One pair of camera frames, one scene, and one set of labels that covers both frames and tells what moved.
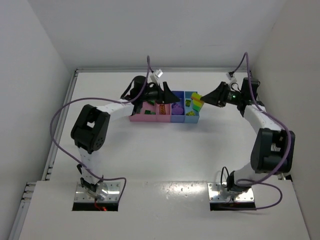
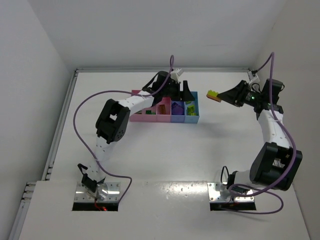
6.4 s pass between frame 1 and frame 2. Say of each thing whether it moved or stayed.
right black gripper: moved
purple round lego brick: stayed
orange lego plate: stayed
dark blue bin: stayed
